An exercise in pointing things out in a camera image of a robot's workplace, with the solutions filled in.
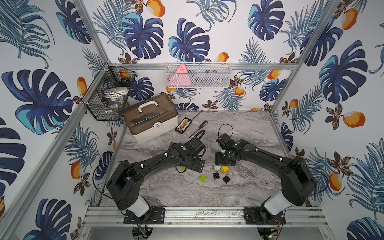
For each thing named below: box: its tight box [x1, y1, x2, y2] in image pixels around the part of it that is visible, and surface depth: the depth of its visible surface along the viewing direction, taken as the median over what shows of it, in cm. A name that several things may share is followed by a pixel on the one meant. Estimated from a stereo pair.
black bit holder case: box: [175, 117, 193, 135], surface depth 112 cm
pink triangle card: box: [169, 63, 191, 87], surface depth 92 cm
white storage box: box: [123, 93, 179, 145], surface depth 97 cm
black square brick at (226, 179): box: [222, 175, 231, 184], surface depth 87 cm
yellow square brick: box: [221, 166, 230, 174], surface depth 89 cm
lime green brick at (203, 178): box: [199, 174, 208, 183], surface depth 87 cm
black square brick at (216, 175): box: [213, 172, 220, 180], surface depth 88 cm
